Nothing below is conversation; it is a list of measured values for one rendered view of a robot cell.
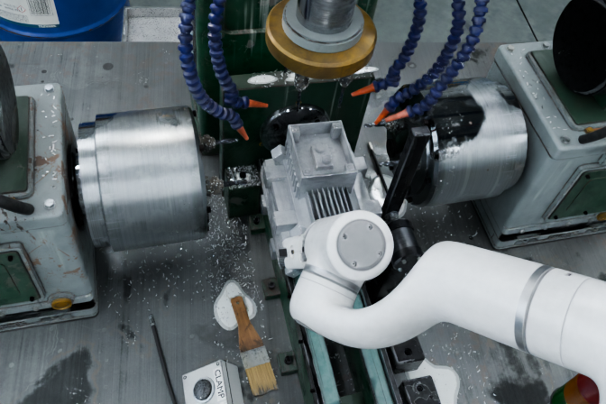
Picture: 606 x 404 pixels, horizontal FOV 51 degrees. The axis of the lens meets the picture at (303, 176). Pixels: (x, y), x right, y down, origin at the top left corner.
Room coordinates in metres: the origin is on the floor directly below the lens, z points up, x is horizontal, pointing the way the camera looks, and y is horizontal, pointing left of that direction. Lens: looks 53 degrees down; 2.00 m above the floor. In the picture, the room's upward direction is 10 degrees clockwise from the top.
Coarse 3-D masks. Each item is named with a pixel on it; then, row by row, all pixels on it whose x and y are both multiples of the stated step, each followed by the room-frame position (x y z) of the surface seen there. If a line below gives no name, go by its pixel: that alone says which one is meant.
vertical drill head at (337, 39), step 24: (288, 0) 0.86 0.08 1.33; (312, 0) 0.77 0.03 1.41; (336, 0) 0.76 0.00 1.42; (288, 24) 0.77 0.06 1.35; (312, 24) 0.76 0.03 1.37; (336, 24) 0.77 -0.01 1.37; (360, 24) 0.80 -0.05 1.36; (288, 48) 0.74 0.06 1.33; (312, 48) 0.74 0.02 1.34; (336, 48) 0.75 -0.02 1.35; (360, 48) 0.77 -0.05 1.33; (312, 72) 0.72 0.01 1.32; (336, 72) 0.72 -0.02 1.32
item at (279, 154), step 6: (276, 150) 0.74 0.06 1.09; (282, 150) 0.74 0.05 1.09; (276, 156) 0.73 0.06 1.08; (282, 156) 0.73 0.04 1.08; (294, 228) 0.58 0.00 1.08; (300, 228) 0.58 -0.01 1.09; (306, 228) 0.58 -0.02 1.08; (294, 234) 0.57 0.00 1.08; (288, 270) 0.57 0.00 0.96; (294, 276) 0.56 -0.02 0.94
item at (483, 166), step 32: (416, 96) 0.88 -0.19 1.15; (448, 96) 0.88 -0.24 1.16; (480, 96) 0.89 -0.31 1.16; (512, 96) 0.92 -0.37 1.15; (448, 128) 0.81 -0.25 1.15; (480, 128) 0.83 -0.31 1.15; (512, 128) 0.84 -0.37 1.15; (448, 160) 0.76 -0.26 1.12; (480, 160) 0.78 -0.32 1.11; (512, 160) 0.80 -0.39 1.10; (416, 192) 0.76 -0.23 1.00; (448, 192) 0.74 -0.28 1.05; (480, 192) 0.77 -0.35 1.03
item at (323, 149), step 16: (288, 128) 0.75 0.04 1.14; (304, 128) 0.76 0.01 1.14; (320, 128) 0.77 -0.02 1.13; (336, 128) 0.77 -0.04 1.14; (288, 144) 0.74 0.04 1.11; (304, 144) 0.74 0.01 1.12; (320, 144) 0.73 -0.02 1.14; (336, 144) 0.75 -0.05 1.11; (288, 160) 0.72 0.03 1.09; (304, 160) 0.70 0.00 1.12; (320, 160) 0.70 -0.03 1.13; (336, 160) 0.72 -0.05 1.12; (352, 160) 0.70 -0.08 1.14; (304, 176) 0.65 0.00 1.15; (320, 176) 0.65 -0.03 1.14; (336, 176) 0.66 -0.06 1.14; (352, 176) 0.67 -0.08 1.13; (304, 192) 0.65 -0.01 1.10
